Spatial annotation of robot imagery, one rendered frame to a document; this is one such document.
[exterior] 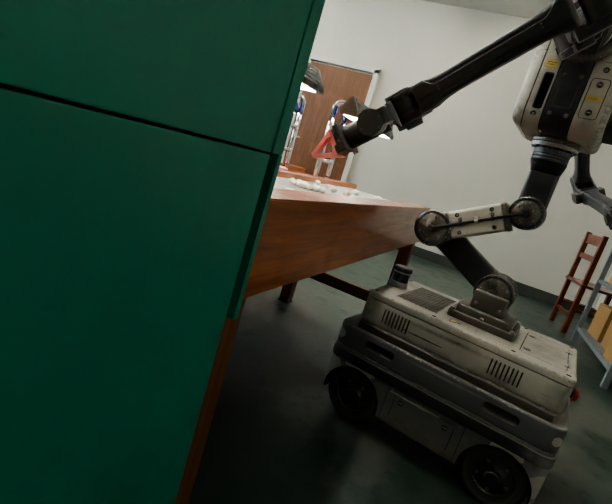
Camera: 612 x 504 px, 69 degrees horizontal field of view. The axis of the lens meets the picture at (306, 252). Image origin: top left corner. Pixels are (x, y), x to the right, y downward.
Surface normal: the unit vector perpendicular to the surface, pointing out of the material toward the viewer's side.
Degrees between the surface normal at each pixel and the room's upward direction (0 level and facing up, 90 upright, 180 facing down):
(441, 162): 90
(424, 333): 90
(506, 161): 90
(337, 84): 90
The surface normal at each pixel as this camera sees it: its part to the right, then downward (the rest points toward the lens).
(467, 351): -0.54, 0.06
